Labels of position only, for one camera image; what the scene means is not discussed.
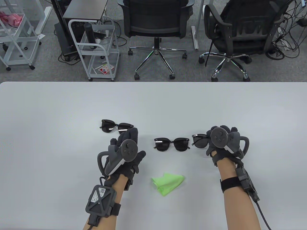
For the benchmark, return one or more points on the person's left hand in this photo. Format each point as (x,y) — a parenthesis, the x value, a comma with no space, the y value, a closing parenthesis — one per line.
(129,135)

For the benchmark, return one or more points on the person's right hand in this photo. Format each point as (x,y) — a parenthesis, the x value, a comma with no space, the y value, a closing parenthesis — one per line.
(220,155)

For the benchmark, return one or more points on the grey handheld controller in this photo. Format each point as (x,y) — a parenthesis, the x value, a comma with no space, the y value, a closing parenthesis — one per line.
(219,137)
(128,149)

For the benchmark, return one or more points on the black sunglasses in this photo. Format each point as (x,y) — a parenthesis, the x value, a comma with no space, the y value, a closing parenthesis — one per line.
(200,141)
(163,145)
(106,127)

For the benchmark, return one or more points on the green cleaning cloth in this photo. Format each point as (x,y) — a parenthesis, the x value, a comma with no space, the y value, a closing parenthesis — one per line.
(168,183)

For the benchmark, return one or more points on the person's right forearm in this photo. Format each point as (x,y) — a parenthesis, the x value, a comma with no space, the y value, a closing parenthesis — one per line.
(237,203)

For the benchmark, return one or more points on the black wrist sensor pack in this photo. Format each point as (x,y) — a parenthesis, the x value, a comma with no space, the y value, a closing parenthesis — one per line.
(230,184)
(99,198)

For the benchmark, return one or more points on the red and white packet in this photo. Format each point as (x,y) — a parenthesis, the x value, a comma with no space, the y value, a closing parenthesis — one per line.
(105,69)

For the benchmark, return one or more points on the white metal rolling cart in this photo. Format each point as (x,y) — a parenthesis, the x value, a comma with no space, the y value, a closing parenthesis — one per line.
(19,63)
(99,52)

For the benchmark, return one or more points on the small white round object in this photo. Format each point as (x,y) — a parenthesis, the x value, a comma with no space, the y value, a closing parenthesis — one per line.
(98,41)

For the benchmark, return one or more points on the small black box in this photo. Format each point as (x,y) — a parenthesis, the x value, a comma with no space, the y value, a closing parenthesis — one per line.
(99,35)

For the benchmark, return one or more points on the black bottle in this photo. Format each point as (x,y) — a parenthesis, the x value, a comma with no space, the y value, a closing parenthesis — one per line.
(89,33)

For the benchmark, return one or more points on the black computer tower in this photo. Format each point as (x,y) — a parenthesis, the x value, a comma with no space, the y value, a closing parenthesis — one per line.
(63,40)

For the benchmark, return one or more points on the white desk leg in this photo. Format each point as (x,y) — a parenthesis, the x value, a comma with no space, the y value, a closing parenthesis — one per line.
(43,21)
(194,36)

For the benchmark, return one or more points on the black mesh office chair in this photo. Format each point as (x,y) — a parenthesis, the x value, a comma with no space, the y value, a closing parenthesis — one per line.
(156,16)
(247,28)

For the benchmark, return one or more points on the white power strip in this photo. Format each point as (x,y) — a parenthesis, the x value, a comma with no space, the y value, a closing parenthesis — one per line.
(285,45)

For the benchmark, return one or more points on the dark side table top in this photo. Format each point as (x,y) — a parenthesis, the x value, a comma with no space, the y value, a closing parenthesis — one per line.
(84,10)

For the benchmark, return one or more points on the pink cloth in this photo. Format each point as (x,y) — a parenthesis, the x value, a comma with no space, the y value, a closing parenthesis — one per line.
(13,19)

